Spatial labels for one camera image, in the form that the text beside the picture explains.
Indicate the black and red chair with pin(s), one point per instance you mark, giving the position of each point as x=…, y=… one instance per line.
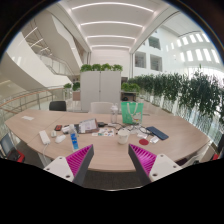
x=10, y=150

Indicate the clear empty drinking bottle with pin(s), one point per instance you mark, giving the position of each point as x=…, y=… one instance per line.
x=114, y=115

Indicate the white mug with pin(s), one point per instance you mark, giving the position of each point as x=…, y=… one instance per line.
x=123, y=136

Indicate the row of tall green plants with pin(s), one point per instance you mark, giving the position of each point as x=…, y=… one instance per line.
x=186, y=90

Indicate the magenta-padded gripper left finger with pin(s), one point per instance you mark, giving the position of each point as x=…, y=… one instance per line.
x=61, y=166

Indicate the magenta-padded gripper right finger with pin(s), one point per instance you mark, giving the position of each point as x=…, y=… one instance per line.
x=161, y=166

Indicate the colourful sticker sheet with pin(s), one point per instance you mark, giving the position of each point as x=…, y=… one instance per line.
x=105, y=132

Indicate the small white box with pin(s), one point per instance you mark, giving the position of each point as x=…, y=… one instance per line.
x=65, y=129

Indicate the small planter with green plants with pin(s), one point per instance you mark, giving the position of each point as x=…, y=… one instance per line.
x=76, y=86

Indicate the white power strip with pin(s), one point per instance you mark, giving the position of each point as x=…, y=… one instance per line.
x=44, y=137

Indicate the small black pouch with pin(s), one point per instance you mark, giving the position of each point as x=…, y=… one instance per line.
x=101, y=124

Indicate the green tote bag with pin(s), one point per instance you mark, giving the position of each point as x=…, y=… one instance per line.
x=128, y=113

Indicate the clear blue-labelled water bottle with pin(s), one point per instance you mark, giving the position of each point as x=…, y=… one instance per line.
x=74, y=141

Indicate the low planter with green plants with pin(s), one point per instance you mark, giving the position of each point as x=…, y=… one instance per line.
x=130, y=87

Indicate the white computer mouse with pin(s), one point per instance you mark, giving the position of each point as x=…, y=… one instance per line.
x=60, y=139

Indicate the green plants atop cabinet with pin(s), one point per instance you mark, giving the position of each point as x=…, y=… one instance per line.
x=100, y=67

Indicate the red and black case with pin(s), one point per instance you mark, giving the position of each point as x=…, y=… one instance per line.
x=58, y=127

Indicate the white cabinet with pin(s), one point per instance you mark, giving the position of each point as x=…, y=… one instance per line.
x=100, y=88

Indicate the ceiling light strips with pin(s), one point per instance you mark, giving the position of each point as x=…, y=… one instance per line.
x=111, y=23

